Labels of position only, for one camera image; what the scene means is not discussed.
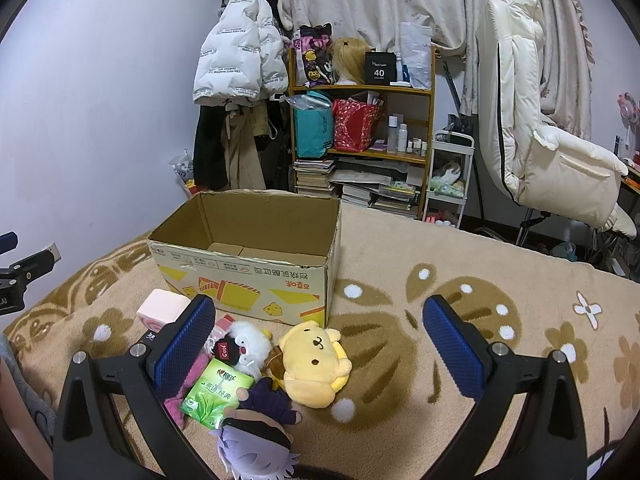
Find pink fuzzy plush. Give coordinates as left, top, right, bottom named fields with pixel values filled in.
left=164, top=351, right=209, bottom=429

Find green tissue pack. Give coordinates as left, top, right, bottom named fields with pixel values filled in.
left=180, top=359, right=254, bottom=430

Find purple haired doll plush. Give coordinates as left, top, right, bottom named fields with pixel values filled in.
left=213, top=377, right=302, bottom=479

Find white fluffy plush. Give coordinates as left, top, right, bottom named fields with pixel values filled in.
left=213, top=321, right=272, bottom=382

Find yellow dog plush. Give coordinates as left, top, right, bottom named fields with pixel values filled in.
left=279, top=321, right=352, bottom=410

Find beige patterned blanket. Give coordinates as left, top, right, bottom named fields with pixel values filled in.
left=2, top=202, right=640, bottom=480

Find pink packet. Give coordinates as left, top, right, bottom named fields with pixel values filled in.
left=203, top=314, right=234, bottom=356

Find plastic bag on floor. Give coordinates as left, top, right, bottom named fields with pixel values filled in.
left=169, top=148, right=198, bottom=198

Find cardboard box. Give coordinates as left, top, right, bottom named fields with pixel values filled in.
left=148, top=190, right=342, bottom=327

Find beige trench coat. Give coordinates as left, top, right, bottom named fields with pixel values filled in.
left=222, top=103, right=271, bottom=190

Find white utility cart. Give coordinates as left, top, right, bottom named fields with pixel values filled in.
left=422, top=130, right=475, bottom=229

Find cream padded chair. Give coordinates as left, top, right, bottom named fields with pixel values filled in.
left=475, top=0, right=639, bottom=240

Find stack of books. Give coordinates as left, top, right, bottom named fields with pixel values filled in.
left=293, top=159, right=335, bottom=196

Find white puffer jacket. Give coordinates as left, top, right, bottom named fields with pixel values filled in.
left=192, top=0, right=288, bottom=107

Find teal bag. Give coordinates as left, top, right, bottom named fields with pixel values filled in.
left=294, top=91, right=334, bottom=159

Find wooden shelf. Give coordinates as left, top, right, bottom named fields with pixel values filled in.
left=288, top=50, right=435, bottom=219

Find red gift bag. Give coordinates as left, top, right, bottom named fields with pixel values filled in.
left=332, top=99, right=381, bottom=153

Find blonde wig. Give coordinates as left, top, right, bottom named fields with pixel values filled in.
left=330, top=37, right=371, bottom=84

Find black box with 40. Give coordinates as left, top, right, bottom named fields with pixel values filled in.
left=364, top=51, right=397, bottom=86

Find beige curtain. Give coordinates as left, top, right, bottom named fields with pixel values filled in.
left=282, top=0, right=594, bottom=139

